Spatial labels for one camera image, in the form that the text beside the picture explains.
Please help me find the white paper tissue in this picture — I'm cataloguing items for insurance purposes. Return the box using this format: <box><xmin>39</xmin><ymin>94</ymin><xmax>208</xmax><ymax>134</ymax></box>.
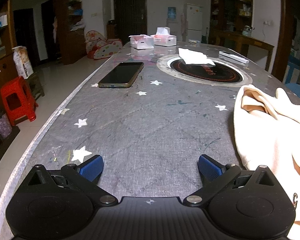
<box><xmin>178</xmin><ymin>47</ymin><xmax>215</xmax><ymax>65</ymax></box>

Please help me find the dark wooden door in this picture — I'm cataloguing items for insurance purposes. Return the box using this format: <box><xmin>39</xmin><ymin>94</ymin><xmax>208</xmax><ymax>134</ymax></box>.
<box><xmin>114</xmin><ymin>0</ymin><xmax>147</xmax><ymax>45</ymax></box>

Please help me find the glass-door wooden cabinet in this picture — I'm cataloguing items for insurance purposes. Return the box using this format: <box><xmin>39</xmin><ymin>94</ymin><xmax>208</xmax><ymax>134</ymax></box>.
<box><xmin>0</xmin><ymin>0</ymin><xmax>18</xmax><ymax>110</ymax></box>

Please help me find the white water dispenser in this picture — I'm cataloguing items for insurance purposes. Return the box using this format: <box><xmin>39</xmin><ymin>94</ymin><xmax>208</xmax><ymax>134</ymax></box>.
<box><xmin>167</xmin><ymin>18</ymin><xmax>183</xmax><ymax>36</ymax></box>

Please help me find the blue chair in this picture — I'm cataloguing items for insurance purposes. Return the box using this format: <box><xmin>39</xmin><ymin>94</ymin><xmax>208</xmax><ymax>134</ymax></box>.
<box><xmin>285</xmin><ymin>55</ymin><xmax>300</xmax><ymax>105</ymax></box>

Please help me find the open wooden shelf unit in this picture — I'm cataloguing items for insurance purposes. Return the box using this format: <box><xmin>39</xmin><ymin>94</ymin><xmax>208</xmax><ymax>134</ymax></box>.
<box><xmin>55</xmin><ymin>0</ymin><xmax>87</xmax><ymax>65</ymax></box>

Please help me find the printed paper sack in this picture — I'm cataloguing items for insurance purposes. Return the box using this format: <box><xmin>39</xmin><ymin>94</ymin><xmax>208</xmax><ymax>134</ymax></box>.
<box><xmin>13</xmin><ymin>46</ymin><xmax>34</xmax><ymax>79</ymax></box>

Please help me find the white refrigerator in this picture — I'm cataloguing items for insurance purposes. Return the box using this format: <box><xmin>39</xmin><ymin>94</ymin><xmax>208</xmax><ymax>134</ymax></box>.
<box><xmin>184</xmin><ymin>3</ymin><xmax>203</xmax><ymax>42</ymax></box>

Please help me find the red plastic stool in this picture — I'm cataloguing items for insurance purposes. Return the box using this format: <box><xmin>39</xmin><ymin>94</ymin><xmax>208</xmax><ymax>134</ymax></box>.
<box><xmin>0</xmin><ymin>76</ymin><xmax>38</xmax><ymax>126</ymax></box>

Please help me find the black smartphone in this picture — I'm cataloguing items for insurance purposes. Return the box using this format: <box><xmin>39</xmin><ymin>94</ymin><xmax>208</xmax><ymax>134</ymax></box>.
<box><xmin>98</xmin><ymin>62</ymin><xmax>144</xmax><ymax>89</ymax></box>

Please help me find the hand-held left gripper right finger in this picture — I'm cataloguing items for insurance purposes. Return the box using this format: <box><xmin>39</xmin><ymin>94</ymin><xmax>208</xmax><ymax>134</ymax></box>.
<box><xmin>183</xmin><ymin>154</ymin><xmax>275</xmax><ymax>207</ymax></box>

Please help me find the cream garment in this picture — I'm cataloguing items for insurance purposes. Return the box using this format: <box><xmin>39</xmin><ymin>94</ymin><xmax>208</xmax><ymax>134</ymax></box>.
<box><xmin>234</xmin><ymin>84</ymin><xmax>300</xmax><ymax>240</ymax></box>

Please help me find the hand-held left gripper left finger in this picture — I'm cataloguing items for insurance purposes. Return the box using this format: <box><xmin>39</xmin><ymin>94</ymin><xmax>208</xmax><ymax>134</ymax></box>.
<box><xmin>27</xmin><ymin>154</ymin><xmax>117</xmax><ymax>206</ymax></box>

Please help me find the dotted toy play tent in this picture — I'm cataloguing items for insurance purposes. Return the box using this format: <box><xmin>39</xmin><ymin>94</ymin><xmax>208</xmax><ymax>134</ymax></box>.
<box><xmin>84</xmin><ymin>30</ymin><xmax>123</xmax><ymax>60</ymax></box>

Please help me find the wooden wall shelf unit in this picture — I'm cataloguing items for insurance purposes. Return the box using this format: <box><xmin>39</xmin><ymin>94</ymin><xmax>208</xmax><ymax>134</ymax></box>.
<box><xmin>210</xmin><ymin>0</ymin><xmax>253</xmax><ymax>45</ymax></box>

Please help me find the low wooden stool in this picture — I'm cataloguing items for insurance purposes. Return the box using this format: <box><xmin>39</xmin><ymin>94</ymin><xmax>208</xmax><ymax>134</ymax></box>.
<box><xmin>25</xmin><ymin>72</ymin><xmax>45</xmax><ymax>102</ymax></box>

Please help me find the patterned trash bin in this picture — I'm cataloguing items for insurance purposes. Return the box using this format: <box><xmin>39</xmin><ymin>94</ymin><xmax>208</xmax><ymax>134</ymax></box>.
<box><xmin>0</xmin><ymin>109</ymin><xmax>13</xmax><ymax>140</ymax></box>

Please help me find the wooden side table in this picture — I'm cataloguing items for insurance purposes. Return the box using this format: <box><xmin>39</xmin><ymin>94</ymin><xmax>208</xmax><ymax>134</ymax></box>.
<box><xmin>213</xmin><ymin>29</ymin><xmax>275</xmax><ymax>71</ymax></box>

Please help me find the round built-in induction cooktop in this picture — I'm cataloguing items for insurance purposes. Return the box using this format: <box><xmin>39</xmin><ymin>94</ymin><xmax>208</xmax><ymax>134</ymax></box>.
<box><xmin>157</xmin><ymin>54</ymin><xmax>253</xmax><ymax>88</ymax></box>

